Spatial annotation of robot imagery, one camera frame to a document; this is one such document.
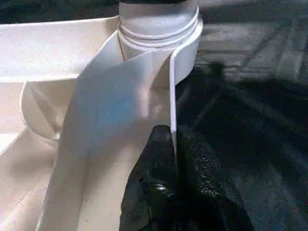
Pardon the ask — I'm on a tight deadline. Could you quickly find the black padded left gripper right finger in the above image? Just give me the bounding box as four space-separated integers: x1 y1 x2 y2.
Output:
175 125 256 231

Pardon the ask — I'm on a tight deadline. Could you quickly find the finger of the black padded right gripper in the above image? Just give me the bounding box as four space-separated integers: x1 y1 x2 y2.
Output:
123 0 188 5

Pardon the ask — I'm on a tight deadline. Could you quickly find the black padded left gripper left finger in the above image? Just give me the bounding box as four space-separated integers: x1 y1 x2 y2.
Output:
118 125 180 231

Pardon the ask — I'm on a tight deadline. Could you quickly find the white plastic table leg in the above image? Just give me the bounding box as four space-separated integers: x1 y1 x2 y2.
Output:
117 0 201 50

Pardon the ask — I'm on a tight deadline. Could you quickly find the white plastic table top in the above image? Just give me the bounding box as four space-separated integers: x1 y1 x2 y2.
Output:
0 16 205 231

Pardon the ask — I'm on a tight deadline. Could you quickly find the black work mat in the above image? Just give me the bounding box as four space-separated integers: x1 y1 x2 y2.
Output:
0 0 308 231

